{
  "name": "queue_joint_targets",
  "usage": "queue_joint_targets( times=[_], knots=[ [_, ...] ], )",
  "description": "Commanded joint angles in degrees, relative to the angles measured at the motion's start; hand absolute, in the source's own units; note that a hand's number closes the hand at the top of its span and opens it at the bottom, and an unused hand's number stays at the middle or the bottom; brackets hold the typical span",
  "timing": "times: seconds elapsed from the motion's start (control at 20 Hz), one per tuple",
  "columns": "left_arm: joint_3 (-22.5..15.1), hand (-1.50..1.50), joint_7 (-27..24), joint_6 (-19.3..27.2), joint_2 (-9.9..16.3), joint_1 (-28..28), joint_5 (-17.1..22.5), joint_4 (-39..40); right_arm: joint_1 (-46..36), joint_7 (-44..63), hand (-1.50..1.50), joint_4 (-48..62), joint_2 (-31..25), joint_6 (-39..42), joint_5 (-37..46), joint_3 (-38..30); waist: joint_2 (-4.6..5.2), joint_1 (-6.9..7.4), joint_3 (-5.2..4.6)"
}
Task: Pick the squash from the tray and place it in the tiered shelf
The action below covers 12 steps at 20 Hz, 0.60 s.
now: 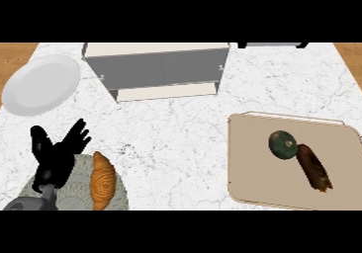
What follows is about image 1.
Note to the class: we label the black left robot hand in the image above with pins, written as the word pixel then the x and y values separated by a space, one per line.
pixel 56 154

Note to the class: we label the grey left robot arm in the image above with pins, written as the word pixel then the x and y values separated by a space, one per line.
pixel 34 201

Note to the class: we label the grey and cream tiered shelf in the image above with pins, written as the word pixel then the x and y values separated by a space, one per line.
pixel 160 69

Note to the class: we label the dark green squash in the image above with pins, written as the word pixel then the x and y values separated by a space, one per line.
pixel 282 145

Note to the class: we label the beige tray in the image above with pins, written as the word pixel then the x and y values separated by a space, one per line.
pixel 291 164

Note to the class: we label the orange croissant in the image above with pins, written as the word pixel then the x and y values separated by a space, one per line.
pixel 102 181

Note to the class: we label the grey round placemat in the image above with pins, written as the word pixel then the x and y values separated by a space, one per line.
pixel 77 194

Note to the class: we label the white oval plate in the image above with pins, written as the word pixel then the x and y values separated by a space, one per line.
pixel 40 85

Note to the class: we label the dark brown sweet potato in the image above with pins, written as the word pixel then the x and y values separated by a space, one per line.
pixel 313 168

